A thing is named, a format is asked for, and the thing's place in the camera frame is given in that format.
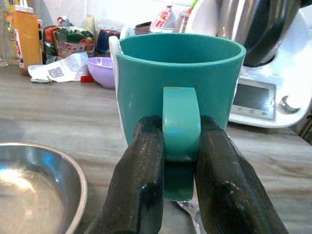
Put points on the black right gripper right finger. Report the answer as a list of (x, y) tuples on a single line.
[(224, 185)]

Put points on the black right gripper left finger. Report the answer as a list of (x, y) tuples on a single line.
[(141, 175)]

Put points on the teal plastic mug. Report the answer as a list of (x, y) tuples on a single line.
[(180, 63)]

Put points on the silver metal spoon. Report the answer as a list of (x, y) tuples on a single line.
[(192, 219)]

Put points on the stainless steel plate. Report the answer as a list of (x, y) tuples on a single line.
[(36, 195)]

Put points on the purple plastic bowl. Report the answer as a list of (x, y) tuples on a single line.
[(100, 73)]

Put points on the white kitchen food processor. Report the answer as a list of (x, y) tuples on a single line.
[(268, 80)]

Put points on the white paper receipt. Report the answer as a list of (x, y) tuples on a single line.
[(69, 64)]

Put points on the dark blue jar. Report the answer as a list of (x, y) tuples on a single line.
[(107, 41)]

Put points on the green red snack bag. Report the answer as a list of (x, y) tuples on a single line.
[(73, 40)]

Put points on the orange sauce bottle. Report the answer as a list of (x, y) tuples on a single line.
[(28, 36)]

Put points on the clear drinking glass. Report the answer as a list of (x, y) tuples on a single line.
[(5, 48)]

